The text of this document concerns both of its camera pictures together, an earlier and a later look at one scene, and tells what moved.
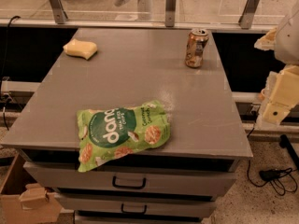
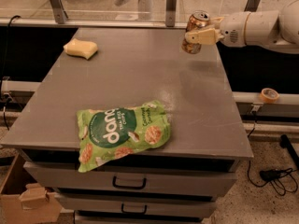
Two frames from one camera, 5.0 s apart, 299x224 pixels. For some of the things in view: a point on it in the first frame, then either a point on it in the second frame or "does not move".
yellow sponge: [80, 49] does not move
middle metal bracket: [170, 6] does not move
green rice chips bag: [109, 133] does not move
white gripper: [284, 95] -> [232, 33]
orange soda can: [195, 47] -> [195, 21]
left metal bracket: [59, 11] does not move
